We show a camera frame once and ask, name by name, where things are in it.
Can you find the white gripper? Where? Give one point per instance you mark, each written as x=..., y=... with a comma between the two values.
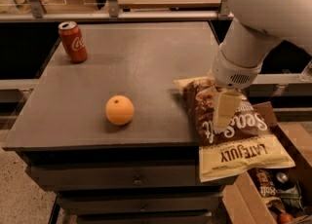
x=231, y=72

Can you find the brown sea salt chip bag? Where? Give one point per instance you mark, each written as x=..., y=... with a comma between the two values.
x=247, y=143

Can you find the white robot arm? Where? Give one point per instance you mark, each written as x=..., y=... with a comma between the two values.
x=258, y=26

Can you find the brown chip bag in box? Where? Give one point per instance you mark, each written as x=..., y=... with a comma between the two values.
x=264, y=184

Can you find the dark green bag in box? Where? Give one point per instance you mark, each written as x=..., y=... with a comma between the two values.
x=292, y=196

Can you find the orange fruit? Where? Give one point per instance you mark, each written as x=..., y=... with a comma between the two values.
x=119, y=110

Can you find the dark drawer cabinet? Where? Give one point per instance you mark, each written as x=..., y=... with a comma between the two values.
x=144, y=172

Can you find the silver can in box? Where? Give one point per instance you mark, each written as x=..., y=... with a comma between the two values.
x=282, y=181

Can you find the cardboard box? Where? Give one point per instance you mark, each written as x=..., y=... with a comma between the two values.
x=242, y=200

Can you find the red apple in box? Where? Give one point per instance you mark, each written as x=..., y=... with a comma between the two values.
x=284, y=218

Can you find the red cola can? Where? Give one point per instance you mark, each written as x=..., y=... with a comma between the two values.
x=72, y=41

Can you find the metal rail with posts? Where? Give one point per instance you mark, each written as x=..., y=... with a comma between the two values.
x=109, y=10

